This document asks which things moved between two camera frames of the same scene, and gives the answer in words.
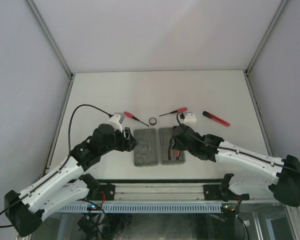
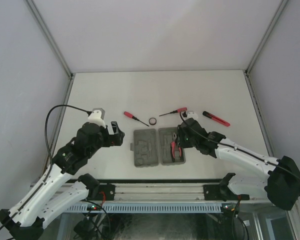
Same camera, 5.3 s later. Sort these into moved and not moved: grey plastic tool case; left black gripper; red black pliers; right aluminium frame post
Moved: red black pliers; left black gripper
Not moved: right aluminium frame post; grey plastic tool case
